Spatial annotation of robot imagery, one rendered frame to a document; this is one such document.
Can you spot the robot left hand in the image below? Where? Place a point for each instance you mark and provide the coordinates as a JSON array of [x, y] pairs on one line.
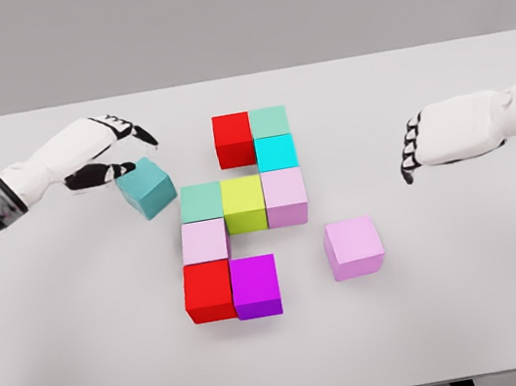
[[81, 143]]

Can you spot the yellow-green cube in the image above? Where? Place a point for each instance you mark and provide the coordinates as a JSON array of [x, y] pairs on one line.
[[243, 203]]

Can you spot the cyan cube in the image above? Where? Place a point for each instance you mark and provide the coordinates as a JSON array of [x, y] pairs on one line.
[[276, 152]]

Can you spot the light pink cube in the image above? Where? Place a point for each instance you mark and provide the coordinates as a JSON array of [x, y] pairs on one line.
[[284, 196], [353, 246], [204, 241]]

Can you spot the mint green cube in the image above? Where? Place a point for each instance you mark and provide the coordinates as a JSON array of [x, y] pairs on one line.
[[269, 121], [201, 202]]

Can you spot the teal cube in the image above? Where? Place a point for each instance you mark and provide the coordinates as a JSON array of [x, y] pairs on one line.
[[147, 187]]

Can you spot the magenta purple cube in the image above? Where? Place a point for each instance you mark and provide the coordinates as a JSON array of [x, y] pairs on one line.
[[254, 285]]

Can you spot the red cube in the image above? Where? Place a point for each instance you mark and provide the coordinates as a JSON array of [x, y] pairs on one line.
[[232, 138], [207, 290]]

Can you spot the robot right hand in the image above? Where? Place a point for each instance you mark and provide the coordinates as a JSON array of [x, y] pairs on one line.
[[455, 130]]

